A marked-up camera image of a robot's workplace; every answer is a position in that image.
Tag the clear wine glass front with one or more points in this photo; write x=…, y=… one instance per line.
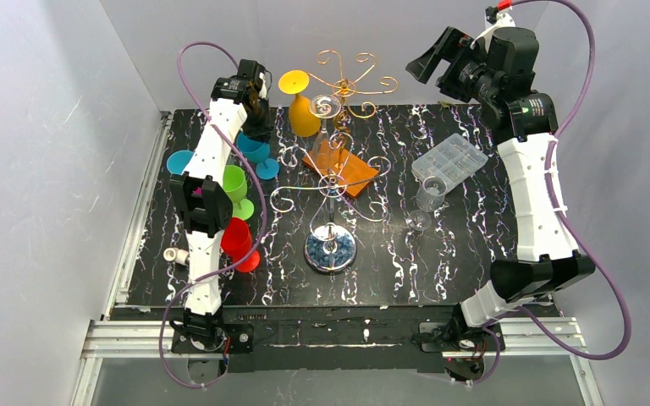
x=429, y=197

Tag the clear plastic screw box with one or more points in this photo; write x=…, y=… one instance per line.
x=453, y=160

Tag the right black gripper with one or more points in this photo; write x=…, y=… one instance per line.
x=448, y=72

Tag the teal blue wine glass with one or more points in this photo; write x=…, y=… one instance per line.
x=178, y=161

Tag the chrome faucet tap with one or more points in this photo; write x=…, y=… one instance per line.
x=176, y=255

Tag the clear wine glass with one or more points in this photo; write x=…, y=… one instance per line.
x=429, y=197
x=323, y=107

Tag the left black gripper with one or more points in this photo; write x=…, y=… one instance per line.
x=259, y=120

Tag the gold wire glass rack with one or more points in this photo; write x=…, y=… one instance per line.
x=343, y=88

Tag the orange wooden rack base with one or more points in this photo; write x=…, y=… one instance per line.
x=355, y=172

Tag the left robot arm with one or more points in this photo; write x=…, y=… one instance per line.
x=238, y=104

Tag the red wine glass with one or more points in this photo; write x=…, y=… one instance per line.
x=236, y=243

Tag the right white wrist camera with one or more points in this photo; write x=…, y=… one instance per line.
x=497, y=16

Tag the clear wine glass rear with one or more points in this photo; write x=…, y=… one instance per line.
x=323, y=107

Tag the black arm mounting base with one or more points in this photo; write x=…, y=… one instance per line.
x=423, y=338

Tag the green wine glass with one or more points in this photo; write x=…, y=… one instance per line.
x=235, y=186

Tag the yellow orange wine glass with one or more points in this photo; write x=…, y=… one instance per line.
x=302, y=121

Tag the silver wire glass rack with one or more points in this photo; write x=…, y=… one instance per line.
x=329, y=249

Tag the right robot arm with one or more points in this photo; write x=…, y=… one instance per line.
x=498, y=73

